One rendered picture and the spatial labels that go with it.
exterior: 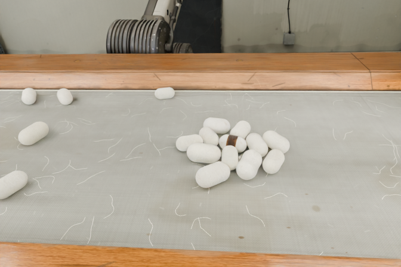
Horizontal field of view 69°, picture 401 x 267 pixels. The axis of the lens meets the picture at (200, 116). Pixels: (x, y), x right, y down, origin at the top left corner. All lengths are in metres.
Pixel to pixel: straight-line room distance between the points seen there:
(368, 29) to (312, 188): 2.42
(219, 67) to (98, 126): 0.22
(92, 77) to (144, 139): 0.20
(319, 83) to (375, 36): 2.25
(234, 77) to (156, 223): 0.29
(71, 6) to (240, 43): 1.34
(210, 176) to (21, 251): 0.16
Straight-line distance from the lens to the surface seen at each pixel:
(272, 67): 0.52
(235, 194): 0.30
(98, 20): 2.54
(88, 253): 0.25
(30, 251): 0.27
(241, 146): 0.34
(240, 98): 0.46
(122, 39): 0.70
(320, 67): 0.53
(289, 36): 2.45
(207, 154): 0.32
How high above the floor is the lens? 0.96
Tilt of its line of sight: 32 degrees down
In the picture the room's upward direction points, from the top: 2 degrees counter-clockwise
